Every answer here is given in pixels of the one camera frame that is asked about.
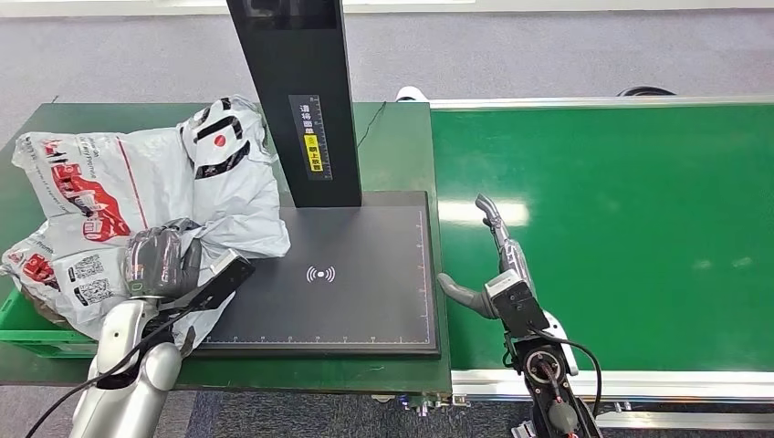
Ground dark green table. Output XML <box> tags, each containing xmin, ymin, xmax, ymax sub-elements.
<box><xmin>0</xmin><ymin>101</ymin><xmax>454</xmax><ymax>395</ymax></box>

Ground ruler label with yellow sticker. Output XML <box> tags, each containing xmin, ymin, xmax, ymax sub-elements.
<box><xmin>288</xmin><ymin>94</ymin><xmax>334</xmax><ymax>182</ymax></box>

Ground green conveyor belt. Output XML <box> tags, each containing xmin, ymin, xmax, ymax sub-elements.
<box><xmin>430</xmin><ymin>103</ymin><xmax>774</xmax><ymax>373</ymax></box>

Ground white package with red print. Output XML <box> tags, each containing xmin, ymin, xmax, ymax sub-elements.
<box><xmin>0</xmin><ymin>220</ymin><xmax>74</xmax><ymax>316</ymax></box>

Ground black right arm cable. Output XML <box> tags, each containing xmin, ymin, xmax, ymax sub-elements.
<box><xmin>528</xmin><ymin>326</ymin><xmax>603</xmax><ymax>420</ymax></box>

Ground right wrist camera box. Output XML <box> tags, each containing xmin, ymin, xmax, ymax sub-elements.
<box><xmin>485</xmin><ymin>270</ymin><xmax>550</xmax><ymax>339</ymax></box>

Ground large white poly mailer package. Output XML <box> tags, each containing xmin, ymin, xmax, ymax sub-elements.
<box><xmin>12</xmin><ymin>94</ymin><xmax>291</xmax><ymax>352</ymax></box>

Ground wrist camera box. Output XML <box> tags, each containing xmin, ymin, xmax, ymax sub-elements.
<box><xmin>485</xmin><ymin>270</ymin><xmax>550</xmax><ymax>339</ymax></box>
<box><xmin>181</xmin><ymin>248</ymin><xmax>256</xmax><ymax>312</ymax></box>

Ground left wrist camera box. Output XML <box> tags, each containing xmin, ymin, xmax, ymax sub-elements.
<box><xmin>181</xmin><ymin>248</ymin><xmax>256</xmax><ymax>312</ymax></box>

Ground metal connector bracket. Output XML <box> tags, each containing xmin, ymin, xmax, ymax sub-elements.
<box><xmin>392</xmin><ymin>393</ymin><xmax>472</xmax><ymax>418</ymax></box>

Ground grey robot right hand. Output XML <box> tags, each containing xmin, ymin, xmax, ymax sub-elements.
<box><xmin>436</xmin><ymin>193</ymin><xmax>537</xmax><ymax>320</ymax></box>

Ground thin black scanner cable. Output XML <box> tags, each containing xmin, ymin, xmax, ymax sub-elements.
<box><xmin>356</xmin><ymin>101</ymin><xmax>388</xmax><ymax>150</ymax></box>

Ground green plastic crate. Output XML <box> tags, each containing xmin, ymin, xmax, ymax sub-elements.
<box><xmin>0</xmin><ymin>287</ymin><xmax>99</xmax><ymax>359</ymax></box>

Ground black scanner column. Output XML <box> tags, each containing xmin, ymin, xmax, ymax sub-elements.
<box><xmin>225</xmin><ymin>0</ymin><xmax>362</xmax><ymax>209</ymax></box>

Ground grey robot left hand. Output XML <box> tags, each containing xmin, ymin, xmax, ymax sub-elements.
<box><xmin>123</xmin><ymin>224</ymin><xmax>204</xmax><ymax>300</ymax></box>

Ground black scanner base plate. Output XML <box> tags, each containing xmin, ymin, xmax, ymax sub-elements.
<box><xmin>193</xmin><ymin>191</ymin><xmax>440</xmax><ymax>357</ymax></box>

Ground black curved object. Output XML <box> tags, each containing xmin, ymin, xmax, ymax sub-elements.
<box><xmin>616</xmin><ymin>85</ymin><xmax>678</xmax><ymax>98</ymax></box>

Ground white package with QR codes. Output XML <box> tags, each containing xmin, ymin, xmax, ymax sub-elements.
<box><xmin>51</xmin><ymin>241</ymin><xmax>183</xmax><ymax>343</ymax></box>

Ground aluminium conveyor frame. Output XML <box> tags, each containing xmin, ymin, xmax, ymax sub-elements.
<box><xmin>429</xmin><ymin>94</ymin><xmax>774</xmax><ymax>432</ymax></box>

